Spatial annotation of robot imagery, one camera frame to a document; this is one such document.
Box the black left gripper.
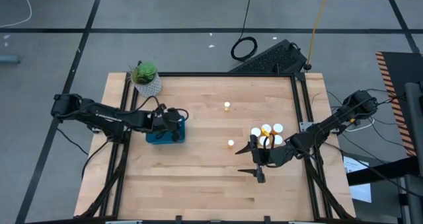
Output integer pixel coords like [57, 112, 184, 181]
[148, 104, 184, 143]

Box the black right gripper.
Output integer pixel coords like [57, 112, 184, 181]
[235, 135, 300, 184]

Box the clear plastic bin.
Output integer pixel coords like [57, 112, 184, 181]
[247, 122, 291, 152]

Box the teal plastic bin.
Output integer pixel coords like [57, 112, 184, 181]
[145, 116, 186, 145]

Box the potted succulent white pot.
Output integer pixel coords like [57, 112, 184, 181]
[129, 61, 163, 98]

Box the black mesh computer case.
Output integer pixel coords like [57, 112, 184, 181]
[229, 38, 309, 75]

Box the white paper sheet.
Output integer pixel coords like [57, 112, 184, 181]
[342, 155, 373, 204]

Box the black beam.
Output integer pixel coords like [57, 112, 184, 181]
[346, 156, 420, 187]

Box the grey floor bar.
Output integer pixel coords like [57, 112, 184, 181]
[0, 54, 21, 64]

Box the hazard striped black floor mat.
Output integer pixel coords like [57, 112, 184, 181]
[375, 51, 423, 158]

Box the black aluminium table frame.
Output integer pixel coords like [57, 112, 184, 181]
[78, 70, 357, 224]

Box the coiled black cable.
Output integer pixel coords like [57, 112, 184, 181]
[230, 0, 259, 63]

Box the white power cable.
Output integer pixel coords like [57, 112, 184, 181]
[350, 116, 376, 133]

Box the yellow floor cable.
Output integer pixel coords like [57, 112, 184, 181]
[305, 0, 332, 69]

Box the grey metal post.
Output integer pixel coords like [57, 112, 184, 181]
[404, 81, 423, 224]

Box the white floor cable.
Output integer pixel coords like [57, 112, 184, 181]
[0, 0, 33, 28]

